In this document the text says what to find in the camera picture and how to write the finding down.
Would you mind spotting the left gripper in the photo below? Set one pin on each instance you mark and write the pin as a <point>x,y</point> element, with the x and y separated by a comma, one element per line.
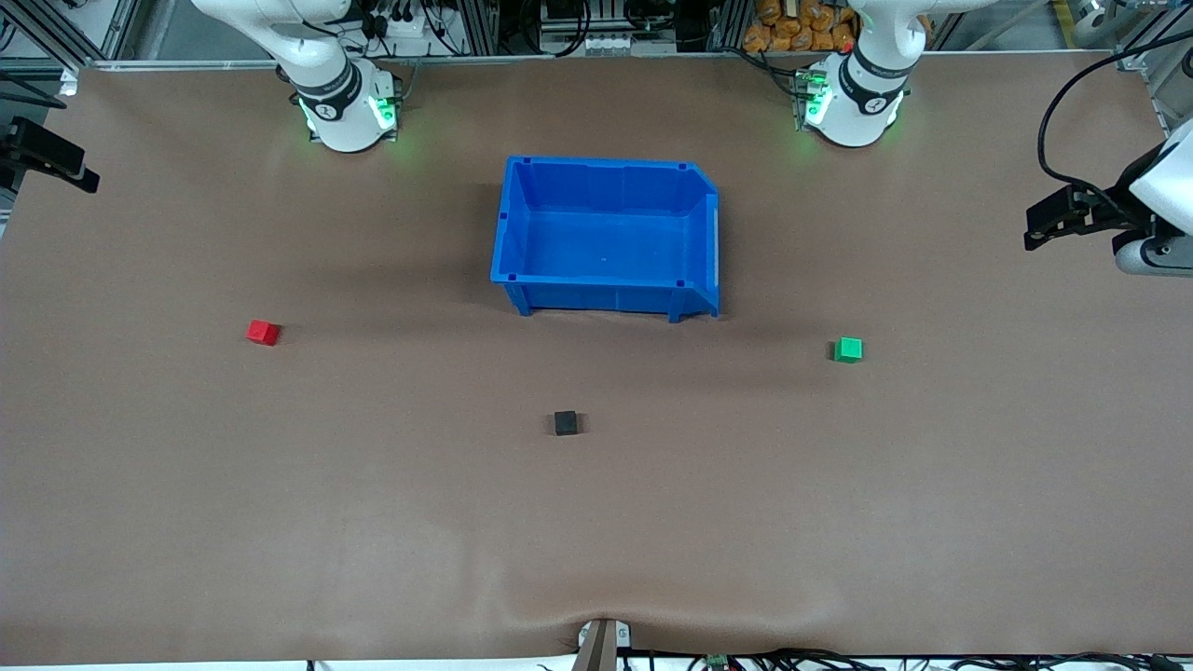
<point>1115,204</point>

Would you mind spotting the small green cube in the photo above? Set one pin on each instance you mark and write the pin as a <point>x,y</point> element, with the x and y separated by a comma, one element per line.
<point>848,350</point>

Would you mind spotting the small red cube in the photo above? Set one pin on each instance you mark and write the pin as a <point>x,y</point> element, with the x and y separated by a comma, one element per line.
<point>263,332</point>

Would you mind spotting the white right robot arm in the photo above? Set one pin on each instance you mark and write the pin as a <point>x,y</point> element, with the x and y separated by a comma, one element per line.
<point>345,112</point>

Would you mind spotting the small black cube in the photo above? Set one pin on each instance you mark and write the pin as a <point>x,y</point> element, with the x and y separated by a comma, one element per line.
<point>566,423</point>

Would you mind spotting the orange snack bags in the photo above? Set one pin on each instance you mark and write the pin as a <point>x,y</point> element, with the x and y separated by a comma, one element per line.
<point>792,28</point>

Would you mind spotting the white power strip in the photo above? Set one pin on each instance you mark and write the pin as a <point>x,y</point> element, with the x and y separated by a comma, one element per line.
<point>624,45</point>
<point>405,37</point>

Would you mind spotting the blue plastic storage bin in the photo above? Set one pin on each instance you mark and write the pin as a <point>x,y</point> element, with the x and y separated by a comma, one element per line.
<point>606,242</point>

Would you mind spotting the brown table mat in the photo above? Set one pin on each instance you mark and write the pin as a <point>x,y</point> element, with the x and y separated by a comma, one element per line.
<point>373,513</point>

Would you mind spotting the aluminium extrusion frame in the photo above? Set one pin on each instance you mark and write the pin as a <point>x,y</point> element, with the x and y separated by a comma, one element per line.
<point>56,28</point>
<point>1170,89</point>

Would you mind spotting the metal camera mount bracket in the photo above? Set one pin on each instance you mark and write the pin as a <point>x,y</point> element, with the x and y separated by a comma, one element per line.
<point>601,643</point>

